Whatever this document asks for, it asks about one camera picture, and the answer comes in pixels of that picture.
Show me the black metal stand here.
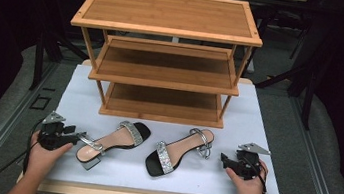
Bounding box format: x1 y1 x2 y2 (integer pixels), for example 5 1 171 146
249 7 331 132
26 0 98 99

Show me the wooden three-tier shoe rack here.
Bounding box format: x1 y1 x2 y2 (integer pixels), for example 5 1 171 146
58 0 269 136

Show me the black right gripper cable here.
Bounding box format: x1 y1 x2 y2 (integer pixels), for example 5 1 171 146
239 156 275 194

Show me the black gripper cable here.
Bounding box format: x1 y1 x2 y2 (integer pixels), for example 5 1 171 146
0 112 46 194
239 156 275 194

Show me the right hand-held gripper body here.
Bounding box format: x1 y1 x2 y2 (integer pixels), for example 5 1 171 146
228 139 274 184

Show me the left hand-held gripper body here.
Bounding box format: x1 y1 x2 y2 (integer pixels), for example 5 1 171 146
35 109 84 155

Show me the black sandal with silver straps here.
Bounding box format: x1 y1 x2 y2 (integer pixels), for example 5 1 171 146
142 121 216 185

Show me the person's left hand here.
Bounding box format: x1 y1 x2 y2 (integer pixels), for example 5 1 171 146
25 129 75 182

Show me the person's right hand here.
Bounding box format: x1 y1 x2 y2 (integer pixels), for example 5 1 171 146
222 155 271 194

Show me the white foam board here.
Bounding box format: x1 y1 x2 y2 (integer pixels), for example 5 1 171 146
46 58 296 194

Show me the black sandal with block heel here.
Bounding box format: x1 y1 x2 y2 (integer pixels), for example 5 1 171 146
73 113 153 178

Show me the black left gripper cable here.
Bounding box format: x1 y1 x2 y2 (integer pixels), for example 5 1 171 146
0 112 46 194

